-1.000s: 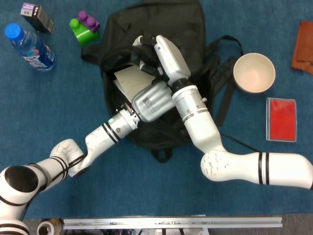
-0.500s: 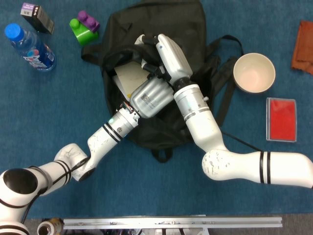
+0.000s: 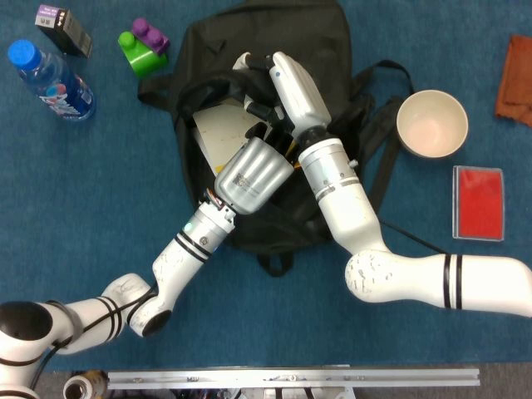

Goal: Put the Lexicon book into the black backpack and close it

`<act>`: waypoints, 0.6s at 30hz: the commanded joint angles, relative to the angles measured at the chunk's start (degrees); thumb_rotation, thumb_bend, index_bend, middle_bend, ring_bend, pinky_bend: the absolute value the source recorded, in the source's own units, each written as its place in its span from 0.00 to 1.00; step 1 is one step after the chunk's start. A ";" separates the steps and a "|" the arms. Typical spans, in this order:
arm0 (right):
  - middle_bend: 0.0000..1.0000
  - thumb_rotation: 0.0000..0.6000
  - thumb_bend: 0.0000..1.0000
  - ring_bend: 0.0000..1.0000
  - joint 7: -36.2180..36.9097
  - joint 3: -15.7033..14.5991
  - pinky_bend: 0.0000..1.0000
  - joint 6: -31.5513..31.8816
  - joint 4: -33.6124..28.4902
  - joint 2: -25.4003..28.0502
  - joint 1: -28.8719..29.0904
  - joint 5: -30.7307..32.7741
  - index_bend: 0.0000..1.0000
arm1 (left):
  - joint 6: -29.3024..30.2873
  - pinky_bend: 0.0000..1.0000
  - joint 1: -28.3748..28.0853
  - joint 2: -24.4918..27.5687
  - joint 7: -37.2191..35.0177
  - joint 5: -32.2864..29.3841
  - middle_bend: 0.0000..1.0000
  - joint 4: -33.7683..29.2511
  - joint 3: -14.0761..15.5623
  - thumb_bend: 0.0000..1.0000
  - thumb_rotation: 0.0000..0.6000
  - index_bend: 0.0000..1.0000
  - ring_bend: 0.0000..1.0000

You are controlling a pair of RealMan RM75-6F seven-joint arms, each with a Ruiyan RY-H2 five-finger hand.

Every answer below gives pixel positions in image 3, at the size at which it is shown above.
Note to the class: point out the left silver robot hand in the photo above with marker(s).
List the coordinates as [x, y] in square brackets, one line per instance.
[249, 174]

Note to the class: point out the tape roll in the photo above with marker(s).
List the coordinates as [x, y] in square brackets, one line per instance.
[79, 388]

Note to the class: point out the black backpack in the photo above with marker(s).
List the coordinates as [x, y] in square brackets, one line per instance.
[291, 29]

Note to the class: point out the green toy block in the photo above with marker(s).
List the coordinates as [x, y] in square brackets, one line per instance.
[143, 62]

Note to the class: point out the purple toy block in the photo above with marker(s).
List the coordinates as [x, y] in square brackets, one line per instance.
[151, 37]

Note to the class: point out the clear case with red insert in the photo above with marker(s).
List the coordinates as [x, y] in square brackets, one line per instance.
[478, 203]

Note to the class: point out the yellow and white book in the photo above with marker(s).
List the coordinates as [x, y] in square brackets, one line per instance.
[220, 129]

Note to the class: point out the white bowl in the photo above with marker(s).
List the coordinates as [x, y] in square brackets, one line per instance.
[432, 126]

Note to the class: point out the blue plastic drink bottle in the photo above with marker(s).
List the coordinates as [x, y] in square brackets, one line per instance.
[54, 87]

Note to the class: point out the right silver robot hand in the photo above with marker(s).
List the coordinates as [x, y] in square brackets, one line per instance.
[295, 91]

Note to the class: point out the black carton with purple end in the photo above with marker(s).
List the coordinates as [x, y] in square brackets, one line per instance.
[68, 31]

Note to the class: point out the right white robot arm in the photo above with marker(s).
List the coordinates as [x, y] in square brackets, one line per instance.
[395, 278]

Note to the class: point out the blue felt table cover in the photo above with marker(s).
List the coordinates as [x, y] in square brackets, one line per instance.
[249, 332]

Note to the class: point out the rust brown cloth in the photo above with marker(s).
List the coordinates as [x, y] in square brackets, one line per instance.
[517, 83]

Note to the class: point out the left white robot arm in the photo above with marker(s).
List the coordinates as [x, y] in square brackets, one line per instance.
[178, 262]

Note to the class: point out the aluminium profile rail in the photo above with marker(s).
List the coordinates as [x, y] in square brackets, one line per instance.
[291, 379]

